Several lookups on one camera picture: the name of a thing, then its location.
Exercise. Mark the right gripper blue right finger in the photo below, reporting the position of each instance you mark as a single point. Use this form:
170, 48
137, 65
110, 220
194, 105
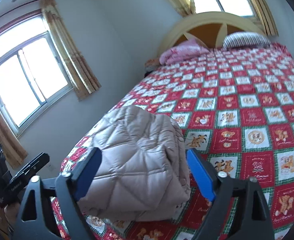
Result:
252, 217

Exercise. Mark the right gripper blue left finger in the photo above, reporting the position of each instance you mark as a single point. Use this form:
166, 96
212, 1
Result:
35, 219

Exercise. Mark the beige quilted down jacket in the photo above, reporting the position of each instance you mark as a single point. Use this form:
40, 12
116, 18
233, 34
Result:
144, 174

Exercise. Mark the person's left hand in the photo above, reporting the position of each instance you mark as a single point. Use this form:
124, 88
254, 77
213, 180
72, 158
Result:
11, 212

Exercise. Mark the yellow near side curtain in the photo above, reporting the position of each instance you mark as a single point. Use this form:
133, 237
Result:
14, 152

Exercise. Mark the yellow side window curtain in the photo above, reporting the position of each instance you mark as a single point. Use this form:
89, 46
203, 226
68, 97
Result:
79, 72

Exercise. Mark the red patchwork bear bedspread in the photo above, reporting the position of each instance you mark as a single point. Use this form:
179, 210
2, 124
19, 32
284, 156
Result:
236, 107

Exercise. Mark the pink folded blanket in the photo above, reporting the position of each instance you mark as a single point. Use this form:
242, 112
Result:
184, 51

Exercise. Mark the striped pillow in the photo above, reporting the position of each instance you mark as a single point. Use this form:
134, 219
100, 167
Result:
244, 39

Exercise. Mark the cream and brown headboard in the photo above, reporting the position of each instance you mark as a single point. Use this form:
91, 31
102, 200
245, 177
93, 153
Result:
210, 27

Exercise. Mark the yellow curtain right of headboard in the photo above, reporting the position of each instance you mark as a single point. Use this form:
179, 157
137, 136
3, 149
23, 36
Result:
263, 18

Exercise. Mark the side wall window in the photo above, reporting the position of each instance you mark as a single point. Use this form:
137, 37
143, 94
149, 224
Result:
32, 75

